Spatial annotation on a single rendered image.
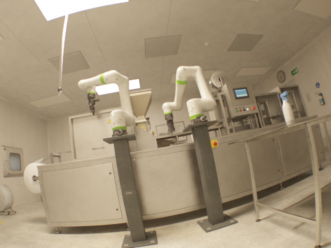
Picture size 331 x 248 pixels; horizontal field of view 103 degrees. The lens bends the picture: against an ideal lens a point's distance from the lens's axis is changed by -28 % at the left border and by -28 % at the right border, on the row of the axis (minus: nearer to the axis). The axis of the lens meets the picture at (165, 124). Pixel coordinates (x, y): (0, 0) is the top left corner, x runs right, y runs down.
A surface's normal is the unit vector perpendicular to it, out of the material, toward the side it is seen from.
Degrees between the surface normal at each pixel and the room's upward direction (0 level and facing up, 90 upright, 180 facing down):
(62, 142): 90
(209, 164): 90
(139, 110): 114
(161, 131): 90
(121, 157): 90
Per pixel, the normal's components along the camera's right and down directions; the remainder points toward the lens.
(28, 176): 0.07, -0.21
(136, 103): 0.14, 0.20
